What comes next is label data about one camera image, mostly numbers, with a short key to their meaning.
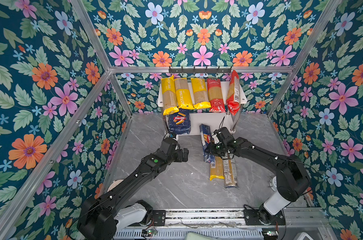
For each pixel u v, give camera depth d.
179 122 0.99
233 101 0.75
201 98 0.76
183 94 0.79
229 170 0.87
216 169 0.88
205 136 0.90
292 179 0.45
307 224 0.72
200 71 0.94
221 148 0.74
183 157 0.71
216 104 0.73
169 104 0.73
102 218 0.38
